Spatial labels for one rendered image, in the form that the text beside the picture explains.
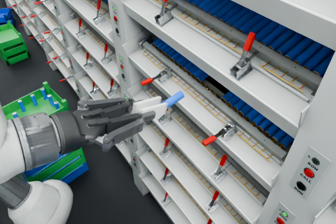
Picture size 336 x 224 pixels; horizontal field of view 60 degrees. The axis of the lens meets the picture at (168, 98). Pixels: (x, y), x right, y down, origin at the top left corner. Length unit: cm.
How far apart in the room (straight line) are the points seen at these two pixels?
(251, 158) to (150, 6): 48
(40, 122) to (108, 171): 131
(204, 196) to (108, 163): 91
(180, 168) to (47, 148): 68
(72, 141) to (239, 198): 50
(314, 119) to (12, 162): 47
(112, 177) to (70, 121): 127
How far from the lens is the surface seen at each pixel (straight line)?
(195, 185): 108
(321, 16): 44
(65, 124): 53
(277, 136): 71
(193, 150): 93
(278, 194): 68
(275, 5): 48
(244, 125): 72
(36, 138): 51
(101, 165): 184
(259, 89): 58
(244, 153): 71
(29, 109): 157
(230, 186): 87
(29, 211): 118
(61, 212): 123
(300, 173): 59
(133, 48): 99
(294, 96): 57
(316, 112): 50
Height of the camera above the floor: 148
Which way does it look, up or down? 43 degrees down
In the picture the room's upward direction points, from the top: straight up
